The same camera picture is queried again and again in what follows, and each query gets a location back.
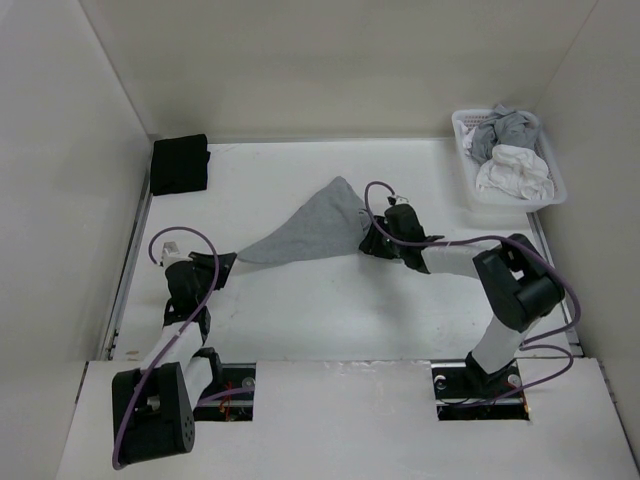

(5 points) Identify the grey tank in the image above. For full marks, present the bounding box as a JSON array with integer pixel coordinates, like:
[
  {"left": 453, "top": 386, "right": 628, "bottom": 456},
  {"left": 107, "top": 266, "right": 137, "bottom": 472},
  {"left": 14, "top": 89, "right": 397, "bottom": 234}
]
[
  {"left": 237, "top": 176, "right": 371, "bottom": 266},
  {"left": 469, "top": 105, "right": 542, "bottom": 164}
]

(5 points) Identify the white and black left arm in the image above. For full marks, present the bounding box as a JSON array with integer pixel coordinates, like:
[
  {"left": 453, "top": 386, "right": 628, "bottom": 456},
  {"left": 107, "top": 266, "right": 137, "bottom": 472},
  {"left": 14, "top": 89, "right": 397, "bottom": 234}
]
[{"left": 111, "top": 248, "right": 237, "bottom": 469}]

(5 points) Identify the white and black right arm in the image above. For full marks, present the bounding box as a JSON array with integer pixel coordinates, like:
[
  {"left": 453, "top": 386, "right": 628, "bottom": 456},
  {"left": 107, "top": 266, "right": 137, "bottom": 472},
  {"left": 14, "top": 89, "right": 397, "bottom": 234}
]
[{"left": 359, "top": 203, "right": 566, "bottom": 399}]

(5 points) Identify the folded black tank top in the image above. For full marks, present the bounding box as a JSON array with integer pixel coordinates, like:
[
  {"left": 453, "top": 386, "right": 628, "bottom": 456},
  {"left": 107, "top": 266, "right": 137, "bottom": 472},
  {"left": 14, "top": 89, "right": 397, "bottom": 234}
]
[{"left": 150, "top": 134, "right": 210, "bottom": 196}]

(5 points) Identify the white tank top in basket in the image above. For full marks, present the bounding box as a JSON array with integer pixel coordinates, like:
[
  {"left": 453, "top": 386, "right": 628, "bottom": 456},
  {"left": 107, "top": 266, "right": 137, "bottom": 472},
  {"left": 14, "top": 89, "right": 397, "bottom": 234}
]
[{"left": 455, "top": 121, "right": 555, "bottom": 201}]

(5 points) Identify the grey tank top in basket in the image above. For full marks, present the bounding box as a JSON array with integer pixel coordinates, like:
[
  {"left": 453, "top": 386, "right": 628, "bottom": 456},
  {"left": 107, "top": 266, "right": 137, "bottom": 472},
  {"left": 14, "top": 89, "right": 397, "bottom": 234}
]
[{"left": 469, "top": 105, "right": 542, "bottom": 164}]

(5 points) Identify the white plastic laundry basket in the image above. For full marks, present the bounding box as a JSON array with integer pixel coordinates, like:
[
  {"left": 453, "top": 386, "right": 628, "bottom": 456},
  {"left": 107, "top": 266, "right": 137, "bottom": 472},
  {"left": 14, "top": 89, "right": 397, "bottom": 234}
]
[{"left": 451, "top": 105, "right": 568, "bottom": 214}]

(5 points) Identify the white front cover board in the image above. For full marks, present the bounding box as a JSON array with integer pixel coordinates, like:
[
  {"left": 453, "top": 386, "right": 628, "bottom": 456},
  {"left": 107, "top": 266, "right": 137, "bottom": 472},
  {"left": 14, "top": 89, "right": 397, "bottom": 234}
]
[{"left": 58, "top": 359, "right": 639, "bottom": 479}]

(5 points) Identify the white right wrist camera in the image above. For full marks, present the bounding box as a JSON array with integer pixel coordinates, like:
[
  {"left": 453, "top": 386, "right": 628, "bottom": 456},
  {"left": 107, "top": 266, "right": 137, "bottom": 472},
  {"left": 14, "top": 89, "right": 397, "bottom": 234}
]
[{"left": 387, "top": 194, "right": 409, "bottom": 206}]

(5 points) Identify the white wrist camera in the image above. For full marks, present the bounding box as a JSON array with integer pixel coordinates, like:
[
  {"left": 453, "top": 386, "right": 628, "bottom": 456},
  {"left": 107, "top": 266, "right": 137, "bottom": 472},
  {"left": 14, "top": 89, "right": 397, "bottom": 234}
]
[
  {"left": 387, "top": 194, "right": 409, "bottom": 206},
  {"left": 160, "top": 241, "right": 189, "bottom": 269}
]

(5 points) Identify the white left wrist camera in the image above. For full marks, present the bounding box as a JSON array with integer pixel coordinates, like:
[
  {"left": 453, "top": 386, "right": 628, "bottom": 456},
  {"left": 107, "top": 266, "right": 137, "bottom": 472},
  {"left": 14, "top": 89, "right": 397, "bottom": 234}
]
[{"left": 160, "top": 241, "right": 189, "bottom": 269}]

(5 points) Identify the aluminium table edge rail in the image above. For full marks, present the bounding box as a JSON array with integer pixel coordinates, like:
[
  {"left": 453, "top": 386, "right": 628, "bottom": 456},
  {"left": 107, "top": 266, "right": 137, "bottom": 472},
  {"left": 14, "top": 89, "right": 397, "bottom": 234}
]
[{"left": 96, "top": 169, "right": 152, "bottom": 361}]

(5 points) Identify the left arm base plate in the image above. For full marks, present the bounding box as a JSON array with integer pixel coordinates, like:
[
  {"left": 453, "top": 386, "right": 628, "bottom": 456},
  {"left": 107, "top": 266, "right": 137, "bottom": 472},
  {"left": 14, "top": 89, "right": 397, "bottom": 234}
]
[{"left": 194, "top": 363, "right": 256, "bottom": 422}]

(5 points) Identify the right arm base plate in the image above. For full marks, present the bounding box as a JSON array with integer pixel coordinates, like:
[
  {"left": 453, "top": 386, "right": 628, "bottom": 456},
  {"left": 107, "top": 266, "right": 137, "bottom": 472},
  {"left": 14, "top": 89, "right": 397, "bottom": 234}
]
[{"left": 431, "top": 362, "right": 529, "bottom": 421}]

